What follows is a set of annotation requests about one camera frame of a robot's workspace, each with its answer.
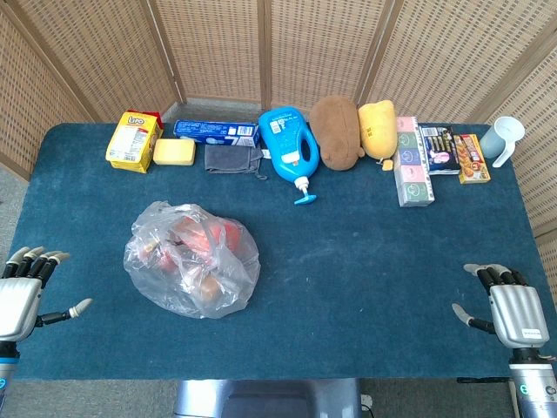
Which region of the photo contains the left silver-black robot hand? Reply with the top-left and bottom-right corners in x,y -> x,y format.
0,246 -> 94,345

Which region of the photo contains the right silver-black robot hand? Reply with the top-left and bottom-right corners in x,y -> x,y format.
451,262 -> 551,349

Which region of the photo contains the red snack packet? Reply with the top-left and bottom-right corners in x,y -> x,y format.
171,216 -> 243,262

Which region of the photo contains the brown round fruit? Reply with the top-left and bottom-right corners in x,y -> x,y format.
193,272 -> 223,304

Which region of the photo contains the clear plastic bag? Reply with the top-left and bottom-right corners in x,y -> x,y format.
124,199 -> 261,320

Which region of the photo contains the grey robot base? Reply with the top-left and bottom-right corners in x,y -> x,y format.
173,378 -> 365,418

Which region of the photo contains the yellow red curry box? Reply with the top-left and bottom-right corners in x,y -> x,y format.
452,133 -> 492,185

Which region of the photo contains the blue table cloth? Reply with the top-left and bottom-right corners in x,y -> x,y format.
0,122 -> 550,382

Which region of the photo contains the pale blue measuring cup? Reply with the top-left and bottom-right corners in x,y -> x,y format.
480,116 -> 527,168

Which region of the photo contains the dark blue snack packet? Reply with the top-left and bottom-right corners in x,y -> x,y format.
418,125 -> 461,176

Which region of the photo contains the pastel tissue pack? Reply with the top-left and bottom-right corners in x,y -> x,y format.
393,116 -> 436,208

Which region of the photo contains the yellow cracker box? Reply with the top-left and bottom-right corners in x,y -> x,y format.
105,110 -> 164,174

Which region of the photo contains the yellow sponge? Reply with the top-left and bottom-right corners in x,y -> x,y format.
152,138 -> 197,167

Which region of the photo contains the yellow plush toy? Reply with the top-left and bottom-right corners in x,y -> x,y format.
357,99 -> 399,172

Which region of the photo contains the brown plush toy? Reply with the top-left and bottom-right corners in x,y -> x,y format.
309,95 -> 366,172

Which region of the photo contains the blue toothpaste box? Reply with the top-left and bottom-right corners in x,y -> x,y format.
173,119 -> 261,149

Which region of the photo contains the grey cloth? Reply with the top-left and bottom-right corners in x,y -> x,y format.
204,145 -> 269,180

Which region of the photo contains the blue pump detergent bottle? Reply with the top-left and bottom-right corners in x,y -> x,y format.
258,106 -> 322,206

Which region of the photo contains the wicker folding screen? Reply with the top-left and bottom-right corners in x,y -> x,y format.
0,0 -> 557,284

